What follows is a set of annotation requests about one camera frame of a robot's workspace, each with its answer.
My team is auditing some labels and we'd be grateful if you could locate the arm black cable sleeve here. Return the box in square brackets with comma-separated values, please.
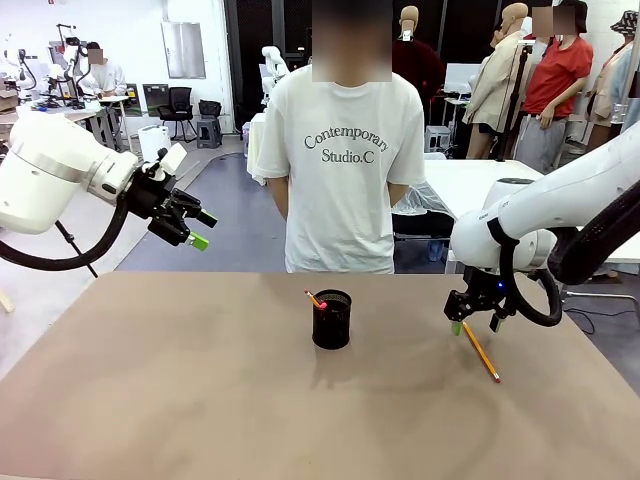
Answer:
[0, 192, 132, 272]
[487, 179, 640, 327]

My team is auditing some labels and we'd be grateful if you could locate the black plastic stool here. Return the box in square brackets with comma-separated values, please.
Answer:
[196, 118, 223, 149]

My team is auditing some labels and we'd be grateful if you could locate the person's right forearm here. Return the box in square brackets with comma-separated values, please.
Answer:
[268, 175, 291, 222]

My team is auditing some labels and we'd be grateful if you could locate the white board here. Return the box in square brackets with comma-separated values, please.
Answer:
[443, 62, 484, 96]

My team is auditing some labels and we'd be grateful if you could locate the grey stool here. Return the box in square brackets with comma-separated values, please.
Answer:
[424, 124, 453, 154]

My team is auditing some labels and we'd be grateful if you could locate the white air purifier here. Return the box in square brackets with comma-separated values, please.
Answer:
[137, 124, 171, 160]

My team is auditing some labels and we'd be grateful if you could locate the seated person in white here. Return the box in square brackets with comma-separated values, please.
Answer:
[79, 42, 126, 96]

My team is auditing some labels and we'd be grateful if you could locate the person in white T-shirt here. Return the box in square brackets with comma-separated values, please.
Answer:
[254, 0, 426, 275]

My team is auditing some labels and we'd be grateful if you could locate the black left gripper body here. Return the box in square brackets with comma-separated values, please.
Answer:
[123, 171, 177, 221]

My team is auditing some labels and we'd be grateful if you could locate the left arm black cable sleeve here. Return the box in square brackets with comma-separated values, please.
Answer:
[0, 192, 132, 272]

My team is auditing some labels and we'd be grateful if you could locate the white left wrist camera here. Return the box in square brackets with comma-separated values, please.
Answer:
[158, 142, 189, 176]

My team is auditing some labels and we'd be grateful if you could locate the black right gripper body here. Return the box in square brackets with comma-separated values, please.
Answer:
[463, 266, 517, 308]

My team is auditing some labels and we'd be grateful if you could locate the table with white cloth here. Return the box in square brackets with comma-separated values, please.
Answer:
[248, 112, 270, 182]

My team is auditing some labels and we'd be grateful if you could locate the black floor cable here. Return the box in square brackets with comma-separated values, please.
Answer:
[563, 305, 596, 335]

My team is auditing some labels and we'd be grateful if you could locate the thin black rod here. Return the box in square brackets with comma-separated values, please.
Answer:
[54, 219, 99, 279]

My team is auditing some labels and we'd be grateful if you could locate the right arm black cable sleeve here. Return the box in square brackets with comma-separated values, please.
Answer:
[487, 179, 640, 327]

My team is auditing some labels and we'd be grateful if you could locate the dark framed board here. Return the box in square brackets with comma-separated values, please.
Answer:
[142, 82, 170, 117]

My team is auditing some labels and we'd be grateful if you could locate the mannequin in beige coat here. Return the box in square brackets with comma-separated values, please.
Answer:
[462, 2, 536, 160]

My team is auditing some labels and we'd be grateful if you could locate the black tripod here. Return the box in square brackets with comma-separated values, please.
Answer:
[494, 44, 534, 161]

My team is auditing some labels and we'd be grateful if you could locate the white lab robot with cables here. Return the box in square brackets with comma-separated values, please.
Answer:
[0, 47, 37, 99]
[47, 22, 92, 109]

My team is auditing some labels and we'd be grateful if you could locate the yellow pencil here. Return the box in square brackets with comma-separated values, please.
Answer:
[462, 321, 502, 384]

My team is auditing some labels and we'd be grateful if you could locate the mannequin in dark red garment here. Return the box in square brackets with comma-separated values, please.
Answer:
[392, 4, 446, 101]

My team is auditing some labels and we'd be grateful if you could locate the black office chair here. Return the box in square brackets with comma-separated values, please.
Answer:
[158, 85, 198, 143]

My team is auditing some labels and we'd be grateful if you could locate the black mesh pen holder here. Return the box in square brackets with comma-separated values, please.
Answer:
[311, 288, 353, 350]

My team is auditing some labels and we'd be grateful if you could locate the grey work desk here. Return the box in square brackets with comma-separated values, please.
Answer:
[64, 104, 124, 151]

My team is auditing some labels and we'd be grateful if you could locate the metal wall panel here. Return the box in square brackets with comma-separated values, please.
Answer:
[160, 20, 207, 80]

